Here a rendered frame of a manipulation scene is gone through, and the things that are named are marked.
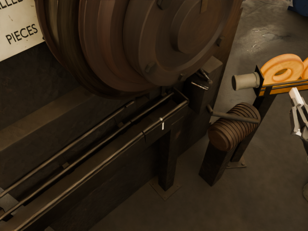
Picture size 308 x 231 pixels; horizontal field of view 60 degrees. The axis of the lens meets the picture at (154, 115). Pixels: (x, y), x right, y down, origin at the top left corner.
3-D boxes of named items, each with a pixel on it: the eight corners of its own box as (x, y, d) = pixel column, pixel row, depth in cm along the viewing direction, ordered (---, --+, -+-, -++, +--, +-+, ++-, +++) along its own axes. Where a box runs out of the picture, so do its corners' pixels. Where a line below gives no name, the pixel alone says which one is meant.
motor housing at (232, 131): (192, 175, 151) (207, 122, 107) (218, 153, 159) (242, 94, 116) (209, 192, 145) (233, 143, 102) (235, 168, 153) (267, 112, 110)
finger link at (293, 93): (298, 109, 91) (295, 109, 91) (290, 92, 95) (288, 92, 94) (302, 104, 88) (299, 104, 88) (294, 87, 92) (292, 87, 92)
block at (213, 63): (180, 101, 111) (185, 56, 91) (193, 91, 114) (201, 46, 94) (199, 117, 106) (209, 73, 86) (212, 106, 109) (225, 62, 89)
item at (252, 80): (230, 82, 106) (232, 72, 102) (253, 79, 106) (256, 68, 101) (234, 94, 103) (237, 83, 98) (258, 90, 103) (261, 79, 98)
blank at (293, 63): (263, 56, 95) (266, 63, 93) (307, 50, 95) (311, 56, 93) (254, 85, 108) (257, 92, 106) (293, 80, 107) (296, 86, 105)
